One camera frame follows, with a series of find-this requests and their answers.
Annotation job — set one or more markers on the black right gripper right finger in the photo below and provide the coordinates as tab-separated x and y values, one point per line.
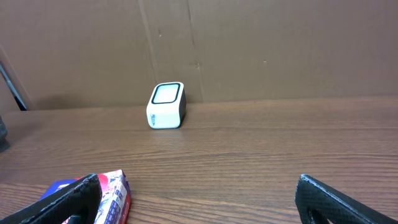
319	203

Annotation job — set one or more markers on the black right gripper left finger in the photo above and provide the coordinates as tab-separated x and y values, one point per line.
78	203

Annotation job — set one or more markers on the grey plastic shopping basket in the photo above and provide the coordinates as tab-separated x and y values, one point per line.
3	137

